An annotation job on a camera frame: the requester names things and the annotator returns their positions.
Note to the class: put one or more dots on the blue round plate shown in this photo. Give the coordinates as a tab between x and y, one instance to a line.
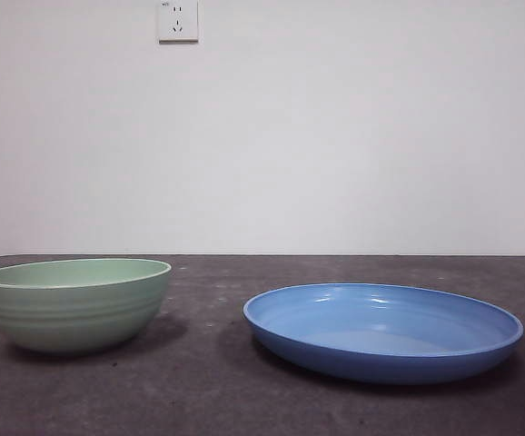
380	365

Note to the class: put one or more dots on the green ribbed bowl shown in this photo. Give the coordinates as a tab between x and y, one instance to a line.
76	318

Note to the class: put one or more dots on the white wall socket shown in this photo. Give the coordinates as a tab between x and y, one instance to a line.
178	25

